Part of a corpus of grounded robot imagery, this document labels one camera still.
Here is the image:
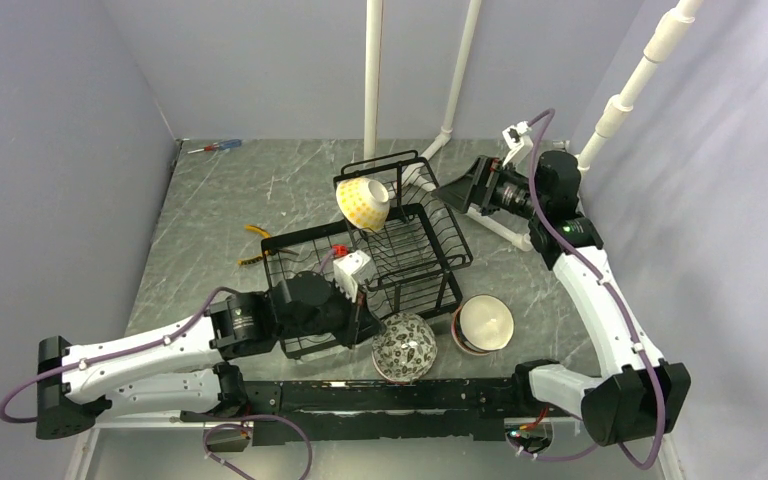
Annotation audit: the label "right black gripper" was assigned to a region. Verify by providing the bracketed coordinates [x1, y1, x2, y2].
[431, 154, 546, 221]

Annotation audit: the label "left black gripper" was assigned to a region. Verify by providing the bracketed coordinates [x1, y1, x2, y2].
[277, 277, 386, 348]

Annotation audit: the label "black floral bowl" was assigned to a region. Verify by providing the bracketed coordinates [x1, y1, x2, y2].
[372, 312, 438, 385]

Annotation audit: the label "yellow patterned bowl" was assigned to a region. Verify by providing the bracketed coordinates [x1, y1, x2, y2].
[336, 177, 390, 232]

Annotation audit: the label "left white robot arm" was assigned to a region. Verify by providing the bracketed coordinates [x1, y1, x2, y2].
[0, 272, 381, 440]

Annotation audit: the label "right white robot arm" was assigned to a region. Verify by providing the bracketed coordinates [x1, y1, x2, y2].
[434, 150, 691, 446]

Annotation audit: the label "striped stacked bowls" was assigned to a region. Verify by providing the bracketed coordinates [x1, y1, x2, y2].
[450, 294, 515, 356]

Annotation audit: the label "yellow black pliers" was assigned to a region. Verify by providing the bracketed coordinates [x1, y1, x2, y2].
[236, 224, 297, 267]

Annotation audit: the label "red blue screwdriver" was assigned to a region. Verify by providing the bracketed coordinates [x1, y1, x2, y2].
[188, 139, 242, 154]

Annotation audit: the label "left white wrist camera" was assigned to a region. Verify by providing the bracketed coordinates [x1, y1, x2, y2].
[332, 250, 377, 302]

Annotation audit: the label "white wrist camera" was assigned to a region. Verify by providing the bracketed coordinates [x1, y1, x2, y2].
[332, 250, 377, 302]
[502, 121, 534, 168]

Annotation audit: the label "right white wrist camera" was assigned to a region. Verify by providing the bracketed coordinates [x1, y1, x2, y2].
[502, 121, 534, 168]

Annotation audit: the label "black wire dish rack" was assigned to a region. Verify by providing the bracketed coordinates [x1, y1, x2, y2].
[262, 150, 473, 359]

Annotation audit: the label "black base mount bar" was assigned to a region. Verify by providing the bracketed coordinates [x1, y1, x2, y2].
[179, 377, 574, 446]

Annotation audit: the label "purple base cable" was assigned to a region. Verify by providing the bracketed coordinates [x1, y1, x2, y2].
[202, 413, 314, 480]

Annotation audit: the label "white pvc pipe frame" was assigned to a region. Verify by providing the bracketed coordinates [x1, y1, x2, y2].
[362, 0, 707, 253]

